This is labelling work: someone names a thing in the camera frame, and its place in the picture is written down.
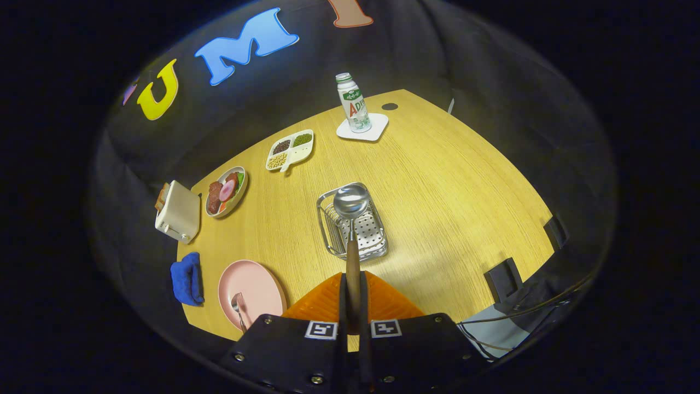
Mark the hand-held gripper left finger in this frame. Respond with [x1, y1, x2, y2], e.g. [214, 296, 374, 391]
[219, 272, 351, 394]

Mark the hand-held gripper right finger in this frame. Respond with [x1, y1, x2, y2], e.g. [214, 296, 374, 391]
[358, 271, 487, 394]

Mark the metal fork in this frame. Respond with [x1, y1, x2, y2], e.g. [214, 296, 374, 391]
[231, 293, 248, 334]

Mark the wooden-handled metal spoon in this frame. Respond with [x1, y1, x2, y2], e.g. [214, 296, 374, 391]
[333, 184, 371, 335]

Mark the pink plate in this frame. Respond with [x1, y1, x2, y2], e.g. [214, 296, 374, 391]
[218, 259, 288, 333]

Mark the black table clamp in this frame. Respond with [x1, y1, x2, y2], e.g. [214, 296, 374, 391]
[543, 215, 569, 251]
[484, 257, 524, 303]

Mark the blue cloth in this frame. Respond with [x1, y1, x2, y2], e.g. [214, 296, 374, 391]
[170, 252, 205, 306]

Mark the plate of food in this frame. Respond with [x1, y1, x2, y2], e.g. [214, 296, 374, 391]
[205, 166, 248, 218]

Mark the cream toaster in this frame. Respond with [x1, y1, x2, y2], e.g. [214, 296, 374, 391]
[155, 180, 201, 245]

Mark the white divided bean dish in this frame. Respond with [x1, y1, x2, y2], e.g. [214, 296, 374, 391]
[266, 129, 315, 173]

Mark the white square coaster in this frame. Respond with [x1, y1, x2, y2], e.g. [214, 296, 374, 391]
[336, 113, 389, 142]

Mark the white drink bottle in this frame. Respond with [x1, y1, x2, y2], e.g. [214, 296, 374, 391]
[335, 73, 372, 134]

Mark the dark cable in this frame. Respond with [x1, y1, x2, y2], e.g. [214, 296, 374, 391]
[457, 285, 581, 329]

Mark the metal wire basket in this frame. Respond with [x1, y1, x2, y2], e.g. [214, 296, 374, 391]
[317, 182, 389, 262]

